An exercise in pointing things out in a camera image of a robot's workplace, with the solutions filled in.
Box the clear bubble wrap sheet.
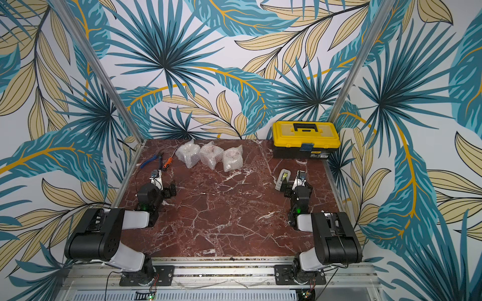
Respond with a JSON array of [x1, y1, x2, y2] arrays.
[[175, 139, 201, 169], [222, 145, 244, 173], [199, 142, 224, 170]]

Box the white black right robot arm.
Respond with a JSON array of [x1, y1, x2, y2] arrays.
[[282, 179, 362, 284]]

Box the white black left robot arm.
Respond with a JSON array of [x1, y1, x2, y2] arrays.
[[64, 182, 177, 278]]

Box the yellow black plastic toolbox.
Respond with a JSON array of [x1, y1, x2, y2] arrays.
[[272, 121, 341, 159]]

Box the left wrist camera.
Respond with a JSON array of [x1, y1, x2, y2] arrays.
[[149, 169, 163, 190]]

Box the orange handled screwdriver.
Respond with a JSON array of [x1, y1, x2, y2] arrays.
[[161, 149, 177, 172]]

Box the blue handled pliers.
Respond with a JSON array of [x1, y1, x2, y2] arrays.
[[139, 153, 164, 169]]

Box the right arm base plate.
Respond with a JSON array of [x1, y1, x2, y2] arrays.
[[274, 265, 326, 285]]

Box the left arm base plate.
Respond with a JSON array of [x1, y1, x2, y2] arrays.
[[119, 265, 174, 287]]

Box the aluminium front frame rail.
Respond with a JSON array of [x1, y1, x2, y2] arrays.
[[57, 257, 387, 300]]

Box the left aluminium corner post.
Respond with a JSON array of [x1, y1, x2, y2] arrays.
[[51, 0, 144, 144]]

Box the aluminium corner post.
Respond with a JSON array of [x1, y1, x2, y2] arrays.
[[51, 0, 144, 144], [328, 0, 395, 124]]

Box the right aluminium corner post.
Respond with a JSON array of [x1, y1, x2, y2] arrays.
[[328, 0, 395, 124]]

